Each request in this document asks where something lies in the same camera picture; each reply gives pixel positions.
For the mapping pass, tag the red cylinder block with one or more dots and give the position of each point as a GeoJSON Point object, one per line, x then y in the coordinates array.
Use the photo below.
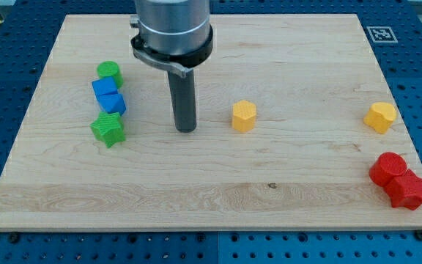
{"type": "Point", "coordinates": [387, 166]}

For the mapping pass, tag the blue triangle block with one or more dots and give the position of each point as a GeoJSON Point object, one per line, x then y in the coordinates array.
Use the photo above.
{"type": "Point", "coordinates": [113, 103]}

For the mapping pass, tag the fiducial marker tag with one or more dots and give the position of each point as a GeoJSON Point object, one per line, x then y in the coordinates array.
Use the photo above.
{"type": "Point", "coordinates": [382, 34]}

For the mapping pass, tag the green star block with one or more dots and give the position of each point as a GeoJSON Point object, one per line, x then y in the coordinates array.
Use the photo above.
{"type": "Point", "coordinates": [108, 128]}

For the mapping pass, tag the red star block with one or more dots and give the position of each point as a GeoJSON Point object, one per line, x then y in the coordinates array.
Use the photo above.
{"type": "Point", "coordinates": [405, 191]}

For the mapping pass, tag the yellow heart block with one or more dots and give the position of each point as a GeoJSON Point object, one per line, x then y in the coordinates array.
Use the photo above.
{"type": "Point", "coordinates": [380, 116]}

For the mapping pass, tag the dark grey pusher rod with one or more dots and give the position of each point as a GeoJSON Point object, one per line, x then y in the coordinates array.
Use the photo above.
{"type": "Point", "coordinates": [183, 101]}

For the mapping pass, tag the yellow hexagon block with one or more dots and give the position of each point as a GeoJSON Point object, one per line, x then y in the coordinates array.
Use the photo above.
{"type": "Point", "coordinates": [243, 116]}

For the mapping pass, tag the blue cube block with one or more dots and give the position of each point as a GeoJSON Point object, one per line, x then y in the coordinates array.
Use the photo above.
{"type": "Point", "coordinates": [104, 86]}

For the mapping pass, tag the green cylinder block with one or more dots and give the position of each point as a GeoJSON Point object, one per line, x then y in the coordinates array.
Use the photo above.
{"type": "Point", "coordinates": [110, 69]}

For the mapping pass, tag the wooden board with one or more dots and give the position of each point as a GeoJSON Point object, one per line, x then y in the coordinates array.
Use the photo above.
{"type": "Point", "coordinates": [304, 166]}

